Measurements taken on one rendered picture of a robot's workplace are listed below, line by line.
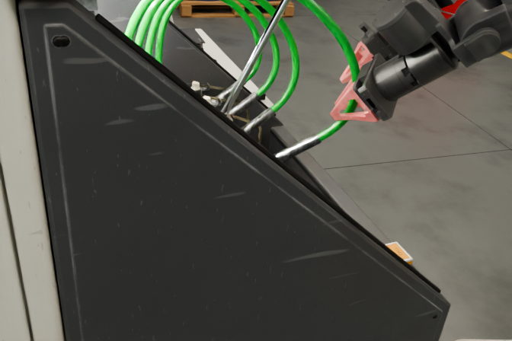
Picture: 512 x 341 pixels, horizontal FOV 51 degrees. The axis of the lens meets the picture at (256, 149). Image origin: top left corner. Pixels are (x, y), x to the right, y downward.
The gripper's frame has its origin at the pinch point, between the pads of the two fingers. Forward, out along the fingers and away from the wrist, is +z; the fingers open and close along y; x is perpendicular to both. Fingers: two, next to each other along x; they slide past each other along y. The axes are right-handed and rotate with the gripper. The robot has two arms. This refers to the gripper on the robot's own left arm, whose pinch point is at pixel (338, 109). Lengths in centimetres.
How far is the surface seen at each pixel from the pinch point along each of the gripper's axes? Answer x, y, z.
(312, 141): 1.2, 4.0, 5.2
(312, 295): 10.4, 28.4, 3.7
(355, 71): -4.0, -0.5, -6.4
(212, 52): -12, -67, 66
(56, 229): -20.9, 44.6, 4.6
